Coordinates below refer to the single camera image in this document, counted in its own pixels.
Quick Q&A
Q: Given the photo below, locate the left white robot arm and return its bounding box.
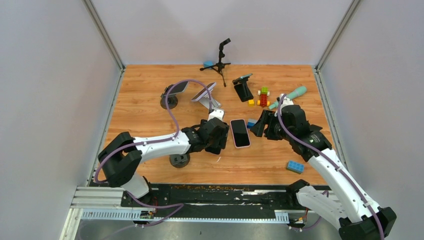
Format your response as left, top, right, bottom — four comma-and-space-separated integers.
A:
97, 117, 230, 207

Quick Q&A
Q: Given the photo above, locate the black phone stand rear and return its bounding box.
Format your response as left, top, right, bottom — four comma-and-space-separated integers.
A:
233, 81, 254, 102

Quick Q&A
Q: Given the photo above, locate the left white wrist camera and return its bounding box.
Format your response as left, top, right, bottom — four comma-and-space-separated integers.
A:
207, 108, 225, 121

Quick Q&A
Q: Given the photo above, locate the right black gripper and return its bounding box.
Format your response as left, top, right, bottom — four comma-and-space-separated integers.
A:
250, 109, 293, 142

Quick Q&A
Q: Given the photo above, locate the teal small block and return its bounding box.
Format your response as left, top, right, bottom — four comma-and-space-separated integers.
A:
203, 60, 215, 68

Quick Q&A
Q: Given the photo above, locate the teal cylinder toy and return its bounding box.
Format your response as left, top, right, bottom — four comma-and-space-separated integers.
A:
268, 86, 307, 110

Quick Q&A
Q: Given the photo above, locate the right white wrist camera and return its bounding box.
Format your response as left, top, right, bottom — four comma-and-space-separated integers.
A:
280, 97, 294, 108

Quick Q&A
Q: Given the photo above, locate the grey phone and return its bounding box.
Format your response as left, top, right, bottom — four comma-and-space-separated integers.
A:
163, 81, 188, 98

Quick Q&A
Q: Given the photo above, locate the light blue duplo brick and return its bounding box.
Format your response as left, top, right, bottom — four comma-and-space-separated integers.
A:
285, 160, 305, 174

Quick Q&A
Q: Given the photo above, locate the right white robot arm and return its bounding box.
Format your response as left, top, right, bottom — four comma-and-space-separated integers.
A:
250, 105, 397, 240

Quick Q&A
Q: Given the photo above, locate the dark round-base phone stand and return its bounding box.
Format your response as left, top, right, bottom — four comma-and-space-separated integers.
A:
160, 94, 179, 110

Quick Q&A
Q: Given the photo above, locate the red green toy brick car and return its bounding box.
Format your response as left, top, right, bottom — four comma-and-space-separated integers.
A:
256, 86, 270, 108

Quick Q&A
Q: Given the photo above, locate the blue phone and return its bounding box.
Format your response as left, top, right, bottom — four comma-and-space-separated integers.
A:
232, 73, 253, 85

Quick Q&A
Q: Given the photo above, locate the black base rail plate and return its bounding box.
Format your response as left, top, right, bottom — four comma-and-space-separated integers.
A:
141, 183, 307, 220

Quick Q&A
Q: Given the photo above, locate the blue grey duplo brick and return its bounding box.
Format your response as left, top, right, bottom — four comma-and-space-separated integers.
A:
246, 118, 258, 129

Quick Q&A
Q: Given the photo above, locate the black mini tripod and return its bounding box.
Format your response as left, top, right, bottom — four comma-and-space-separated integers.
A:
199, 38, 231, 87

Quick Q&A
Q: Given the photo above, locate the grey round-base phone stand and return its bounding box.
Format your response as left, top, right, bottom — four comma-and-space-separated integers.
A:
169, 153, 190, 168

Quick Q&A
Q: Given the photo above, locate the white folding phone stand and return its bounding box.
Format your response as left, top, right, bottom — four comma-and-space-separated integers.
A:
198, 94, 222, 110

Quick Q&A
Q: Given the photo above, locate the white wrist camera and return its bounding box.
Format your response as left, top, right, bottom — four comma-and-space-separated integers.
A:
280, 97, 294, 108
207, 108, 225, 121

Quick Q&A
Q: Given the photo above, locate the yellow small cube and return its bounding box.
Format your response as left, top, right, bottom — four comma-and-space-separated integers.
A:
248, 99, 255, 107

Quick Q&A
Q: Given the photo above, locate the pink case smartphone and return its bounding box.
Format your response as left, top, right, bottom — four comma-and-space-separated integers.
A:
230, 119, 251, 149

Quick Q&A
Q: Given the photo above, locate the lavender phone on white stand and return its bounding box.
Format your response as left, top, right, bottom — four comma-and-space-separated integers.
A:
191, 82, 217, 102

